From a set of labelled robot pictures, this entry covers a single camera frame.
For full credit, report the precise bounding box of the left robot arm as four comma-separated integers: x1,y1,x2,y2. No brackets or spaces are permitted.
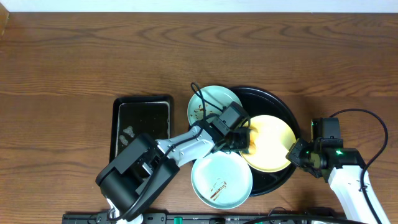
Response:
96,118,250,223

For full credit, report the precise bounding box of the light blue plate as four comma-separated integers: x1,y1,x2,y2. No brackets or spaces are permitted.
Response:
191,152,253,210
187,85,242,125

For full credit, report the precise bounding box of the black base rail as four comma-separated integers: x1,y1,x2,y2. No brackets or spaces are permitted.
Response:
61,212,346,224

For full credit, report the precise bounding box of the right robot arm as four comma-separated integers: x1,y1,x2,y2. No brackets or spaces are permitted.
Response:
286,138,390,223

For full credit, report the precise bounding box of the yellow plate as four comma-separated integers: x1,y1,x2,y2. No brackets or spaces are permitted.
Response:
240,115,296,173

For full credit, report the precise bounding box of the black rectangular tray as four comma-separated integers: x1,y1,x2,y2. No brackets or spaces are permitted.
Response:
109,95,174,161

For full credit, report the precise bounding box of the green yellow sponge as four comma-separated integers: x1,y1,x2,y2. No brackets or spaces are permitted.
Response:
243,124,259,155

